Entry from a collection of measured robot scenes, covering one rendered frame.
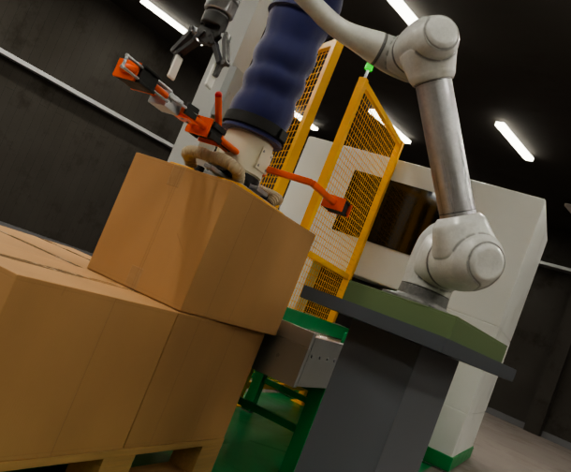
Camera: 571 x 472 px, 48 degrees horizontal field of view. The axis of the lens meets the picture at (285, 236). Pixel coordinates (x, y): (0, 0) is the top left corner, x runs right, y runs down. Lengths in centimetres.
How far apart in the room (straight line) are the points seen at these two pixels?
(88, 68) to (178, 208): 904
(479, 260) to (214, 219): 74
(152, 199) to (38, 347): 70
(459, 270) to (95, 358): 95
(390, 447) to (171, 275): 78
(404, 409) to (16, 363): 103
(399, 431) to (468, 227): 60
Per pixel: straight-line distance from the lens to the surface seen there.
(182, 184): 195
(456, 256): 174
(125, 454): 192
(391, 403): 185
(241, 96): 217
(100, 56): 1101
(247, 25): 380
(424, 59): 180
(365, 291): 193
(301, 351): 235
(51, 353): 151
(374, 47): 197
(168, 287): 188
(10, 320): 139
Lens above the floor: 70
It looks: 5 degrees up
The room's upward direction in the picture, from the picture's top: 22 degrees clockwise
